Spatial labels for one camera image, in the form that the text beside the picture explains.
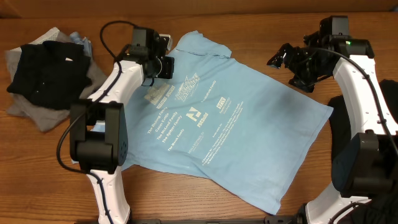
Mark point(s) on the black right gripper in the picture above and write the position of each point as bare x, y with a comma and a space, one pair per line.
294, 53

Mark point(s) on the light blue printed t-shirt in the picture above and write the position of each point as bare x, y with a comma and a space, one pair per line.
219, 119

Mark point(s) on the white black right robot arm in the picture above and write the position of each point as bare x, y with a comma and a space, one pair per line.
367, 166

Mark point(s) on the black garment pile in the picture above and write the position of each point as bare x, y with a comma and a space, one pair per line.
383, 209

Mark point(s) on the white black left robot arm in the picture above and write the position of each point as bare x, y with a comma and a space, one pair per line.
98, 132

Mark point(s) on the grey folded garment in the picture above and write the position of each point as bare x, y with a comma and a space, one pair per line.
46, 119

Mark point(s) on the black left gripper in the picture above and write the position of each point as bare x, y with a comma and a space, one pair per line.
166, 71

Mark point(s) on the white mesh folded garment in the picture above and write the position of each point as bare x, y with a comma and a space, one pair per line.
51, 34

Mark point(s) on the blue folded garment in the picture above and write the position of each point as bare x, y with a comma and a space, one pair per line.
84, 41

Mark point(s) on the black folded polo shirt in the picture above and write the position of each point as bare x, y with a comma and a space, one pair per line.
52, 74

